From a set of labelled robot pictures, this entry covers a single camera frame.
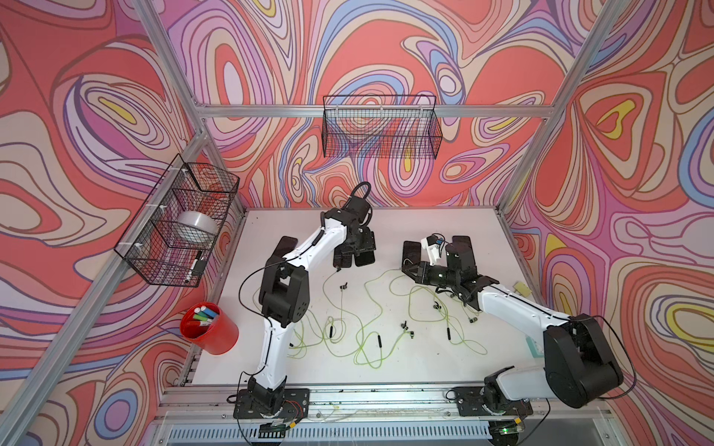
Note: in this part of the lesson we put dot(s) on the red cup with markers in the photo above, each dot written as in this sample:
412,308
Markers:
209,328

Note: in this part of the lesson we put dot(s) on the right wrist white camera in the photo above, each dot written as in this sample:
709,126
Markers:
434,246

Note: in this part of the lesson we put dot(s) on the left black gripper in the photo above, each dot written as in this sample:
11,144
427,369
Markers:
368,244

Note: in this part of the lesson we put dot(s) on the white tape roll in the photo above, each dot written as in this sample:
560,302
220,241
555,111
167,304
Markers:
196,226

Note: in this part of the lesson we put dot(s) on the black wire basket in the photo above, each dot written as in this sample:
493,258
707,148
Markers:
390,126
151,245

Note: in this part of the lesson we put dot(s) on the black marker in basket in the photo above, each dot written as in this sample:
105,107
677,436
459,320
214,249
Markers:
197,259

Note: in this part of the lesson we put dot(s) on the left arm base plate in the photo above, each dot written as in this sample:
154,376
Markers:
290,404

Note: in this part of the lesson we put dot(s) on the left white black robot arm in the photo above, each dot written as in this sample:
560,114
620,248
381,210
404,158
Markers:
284,295

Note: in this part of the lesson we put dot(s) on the green earphones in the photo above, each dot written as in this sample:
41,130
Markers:
427,307
344,332
468,309
373,328
308,334

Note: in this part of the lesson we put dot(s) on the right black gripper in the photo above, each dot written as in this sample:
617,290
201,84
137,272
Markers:
421,271

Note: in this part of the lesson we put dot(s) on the back black wire basket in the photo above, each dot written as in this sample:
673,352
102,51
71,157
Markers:
390,126

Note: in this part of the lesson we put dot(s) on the blue phone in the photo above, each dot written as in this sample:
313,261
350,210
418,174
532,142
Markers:
462,240

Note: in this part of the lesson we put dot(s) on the yellow binder clip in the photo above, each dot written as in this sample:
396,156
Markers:
522,289

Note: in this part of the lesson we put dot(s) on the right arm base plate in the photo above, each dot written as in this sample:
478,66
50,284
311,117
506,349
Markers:
487,401

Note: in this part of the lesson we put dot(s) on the black phone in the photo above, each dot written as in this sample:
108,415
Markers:
342,261
364,259
411,253
286,245

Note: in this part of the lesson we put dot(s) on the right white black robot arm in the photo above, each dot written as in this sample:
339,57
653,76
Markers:
578,364

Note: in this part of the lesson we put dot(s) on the left black wire basket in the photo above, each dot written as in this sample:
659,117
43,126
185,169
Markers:
151,245

